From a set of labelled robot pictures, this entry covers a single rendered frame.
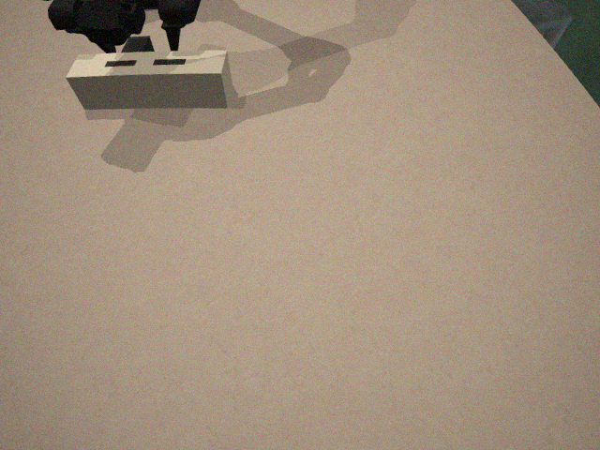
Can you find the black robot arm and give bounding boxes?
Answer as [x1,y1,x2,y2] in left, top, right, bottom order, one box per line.
[77,0,145,46]

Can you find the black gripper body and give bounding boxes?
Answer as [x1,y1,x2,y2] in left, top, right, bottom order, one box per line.
[48,0,201,30]

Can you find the black two-prong plug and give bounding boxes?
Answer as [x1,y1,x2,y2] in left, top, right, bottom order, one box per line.
[121,36,155,53]

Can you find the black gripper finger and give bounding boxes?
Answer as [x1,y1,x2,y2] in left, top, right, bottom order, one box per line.
[161,22,185,52]
[66,26,116,53]

